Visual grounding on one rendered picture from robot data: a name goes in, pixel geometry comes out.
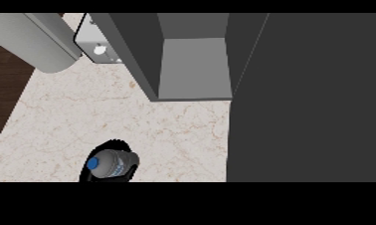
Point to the dark grey cabinet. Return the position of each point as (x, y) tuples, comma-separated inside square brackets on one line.
[(193, 66)]

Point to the dark grey cabinet door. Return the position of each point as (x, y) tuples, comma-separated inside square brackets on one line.
[(302, 103)]

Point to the clear water bottle blue cap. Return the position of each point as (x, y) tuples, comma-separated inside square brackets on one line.
[(113, 164)]

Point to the pale grey rounded appliance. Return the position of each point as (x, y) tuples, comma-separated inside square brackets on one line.
[(34, 41)]

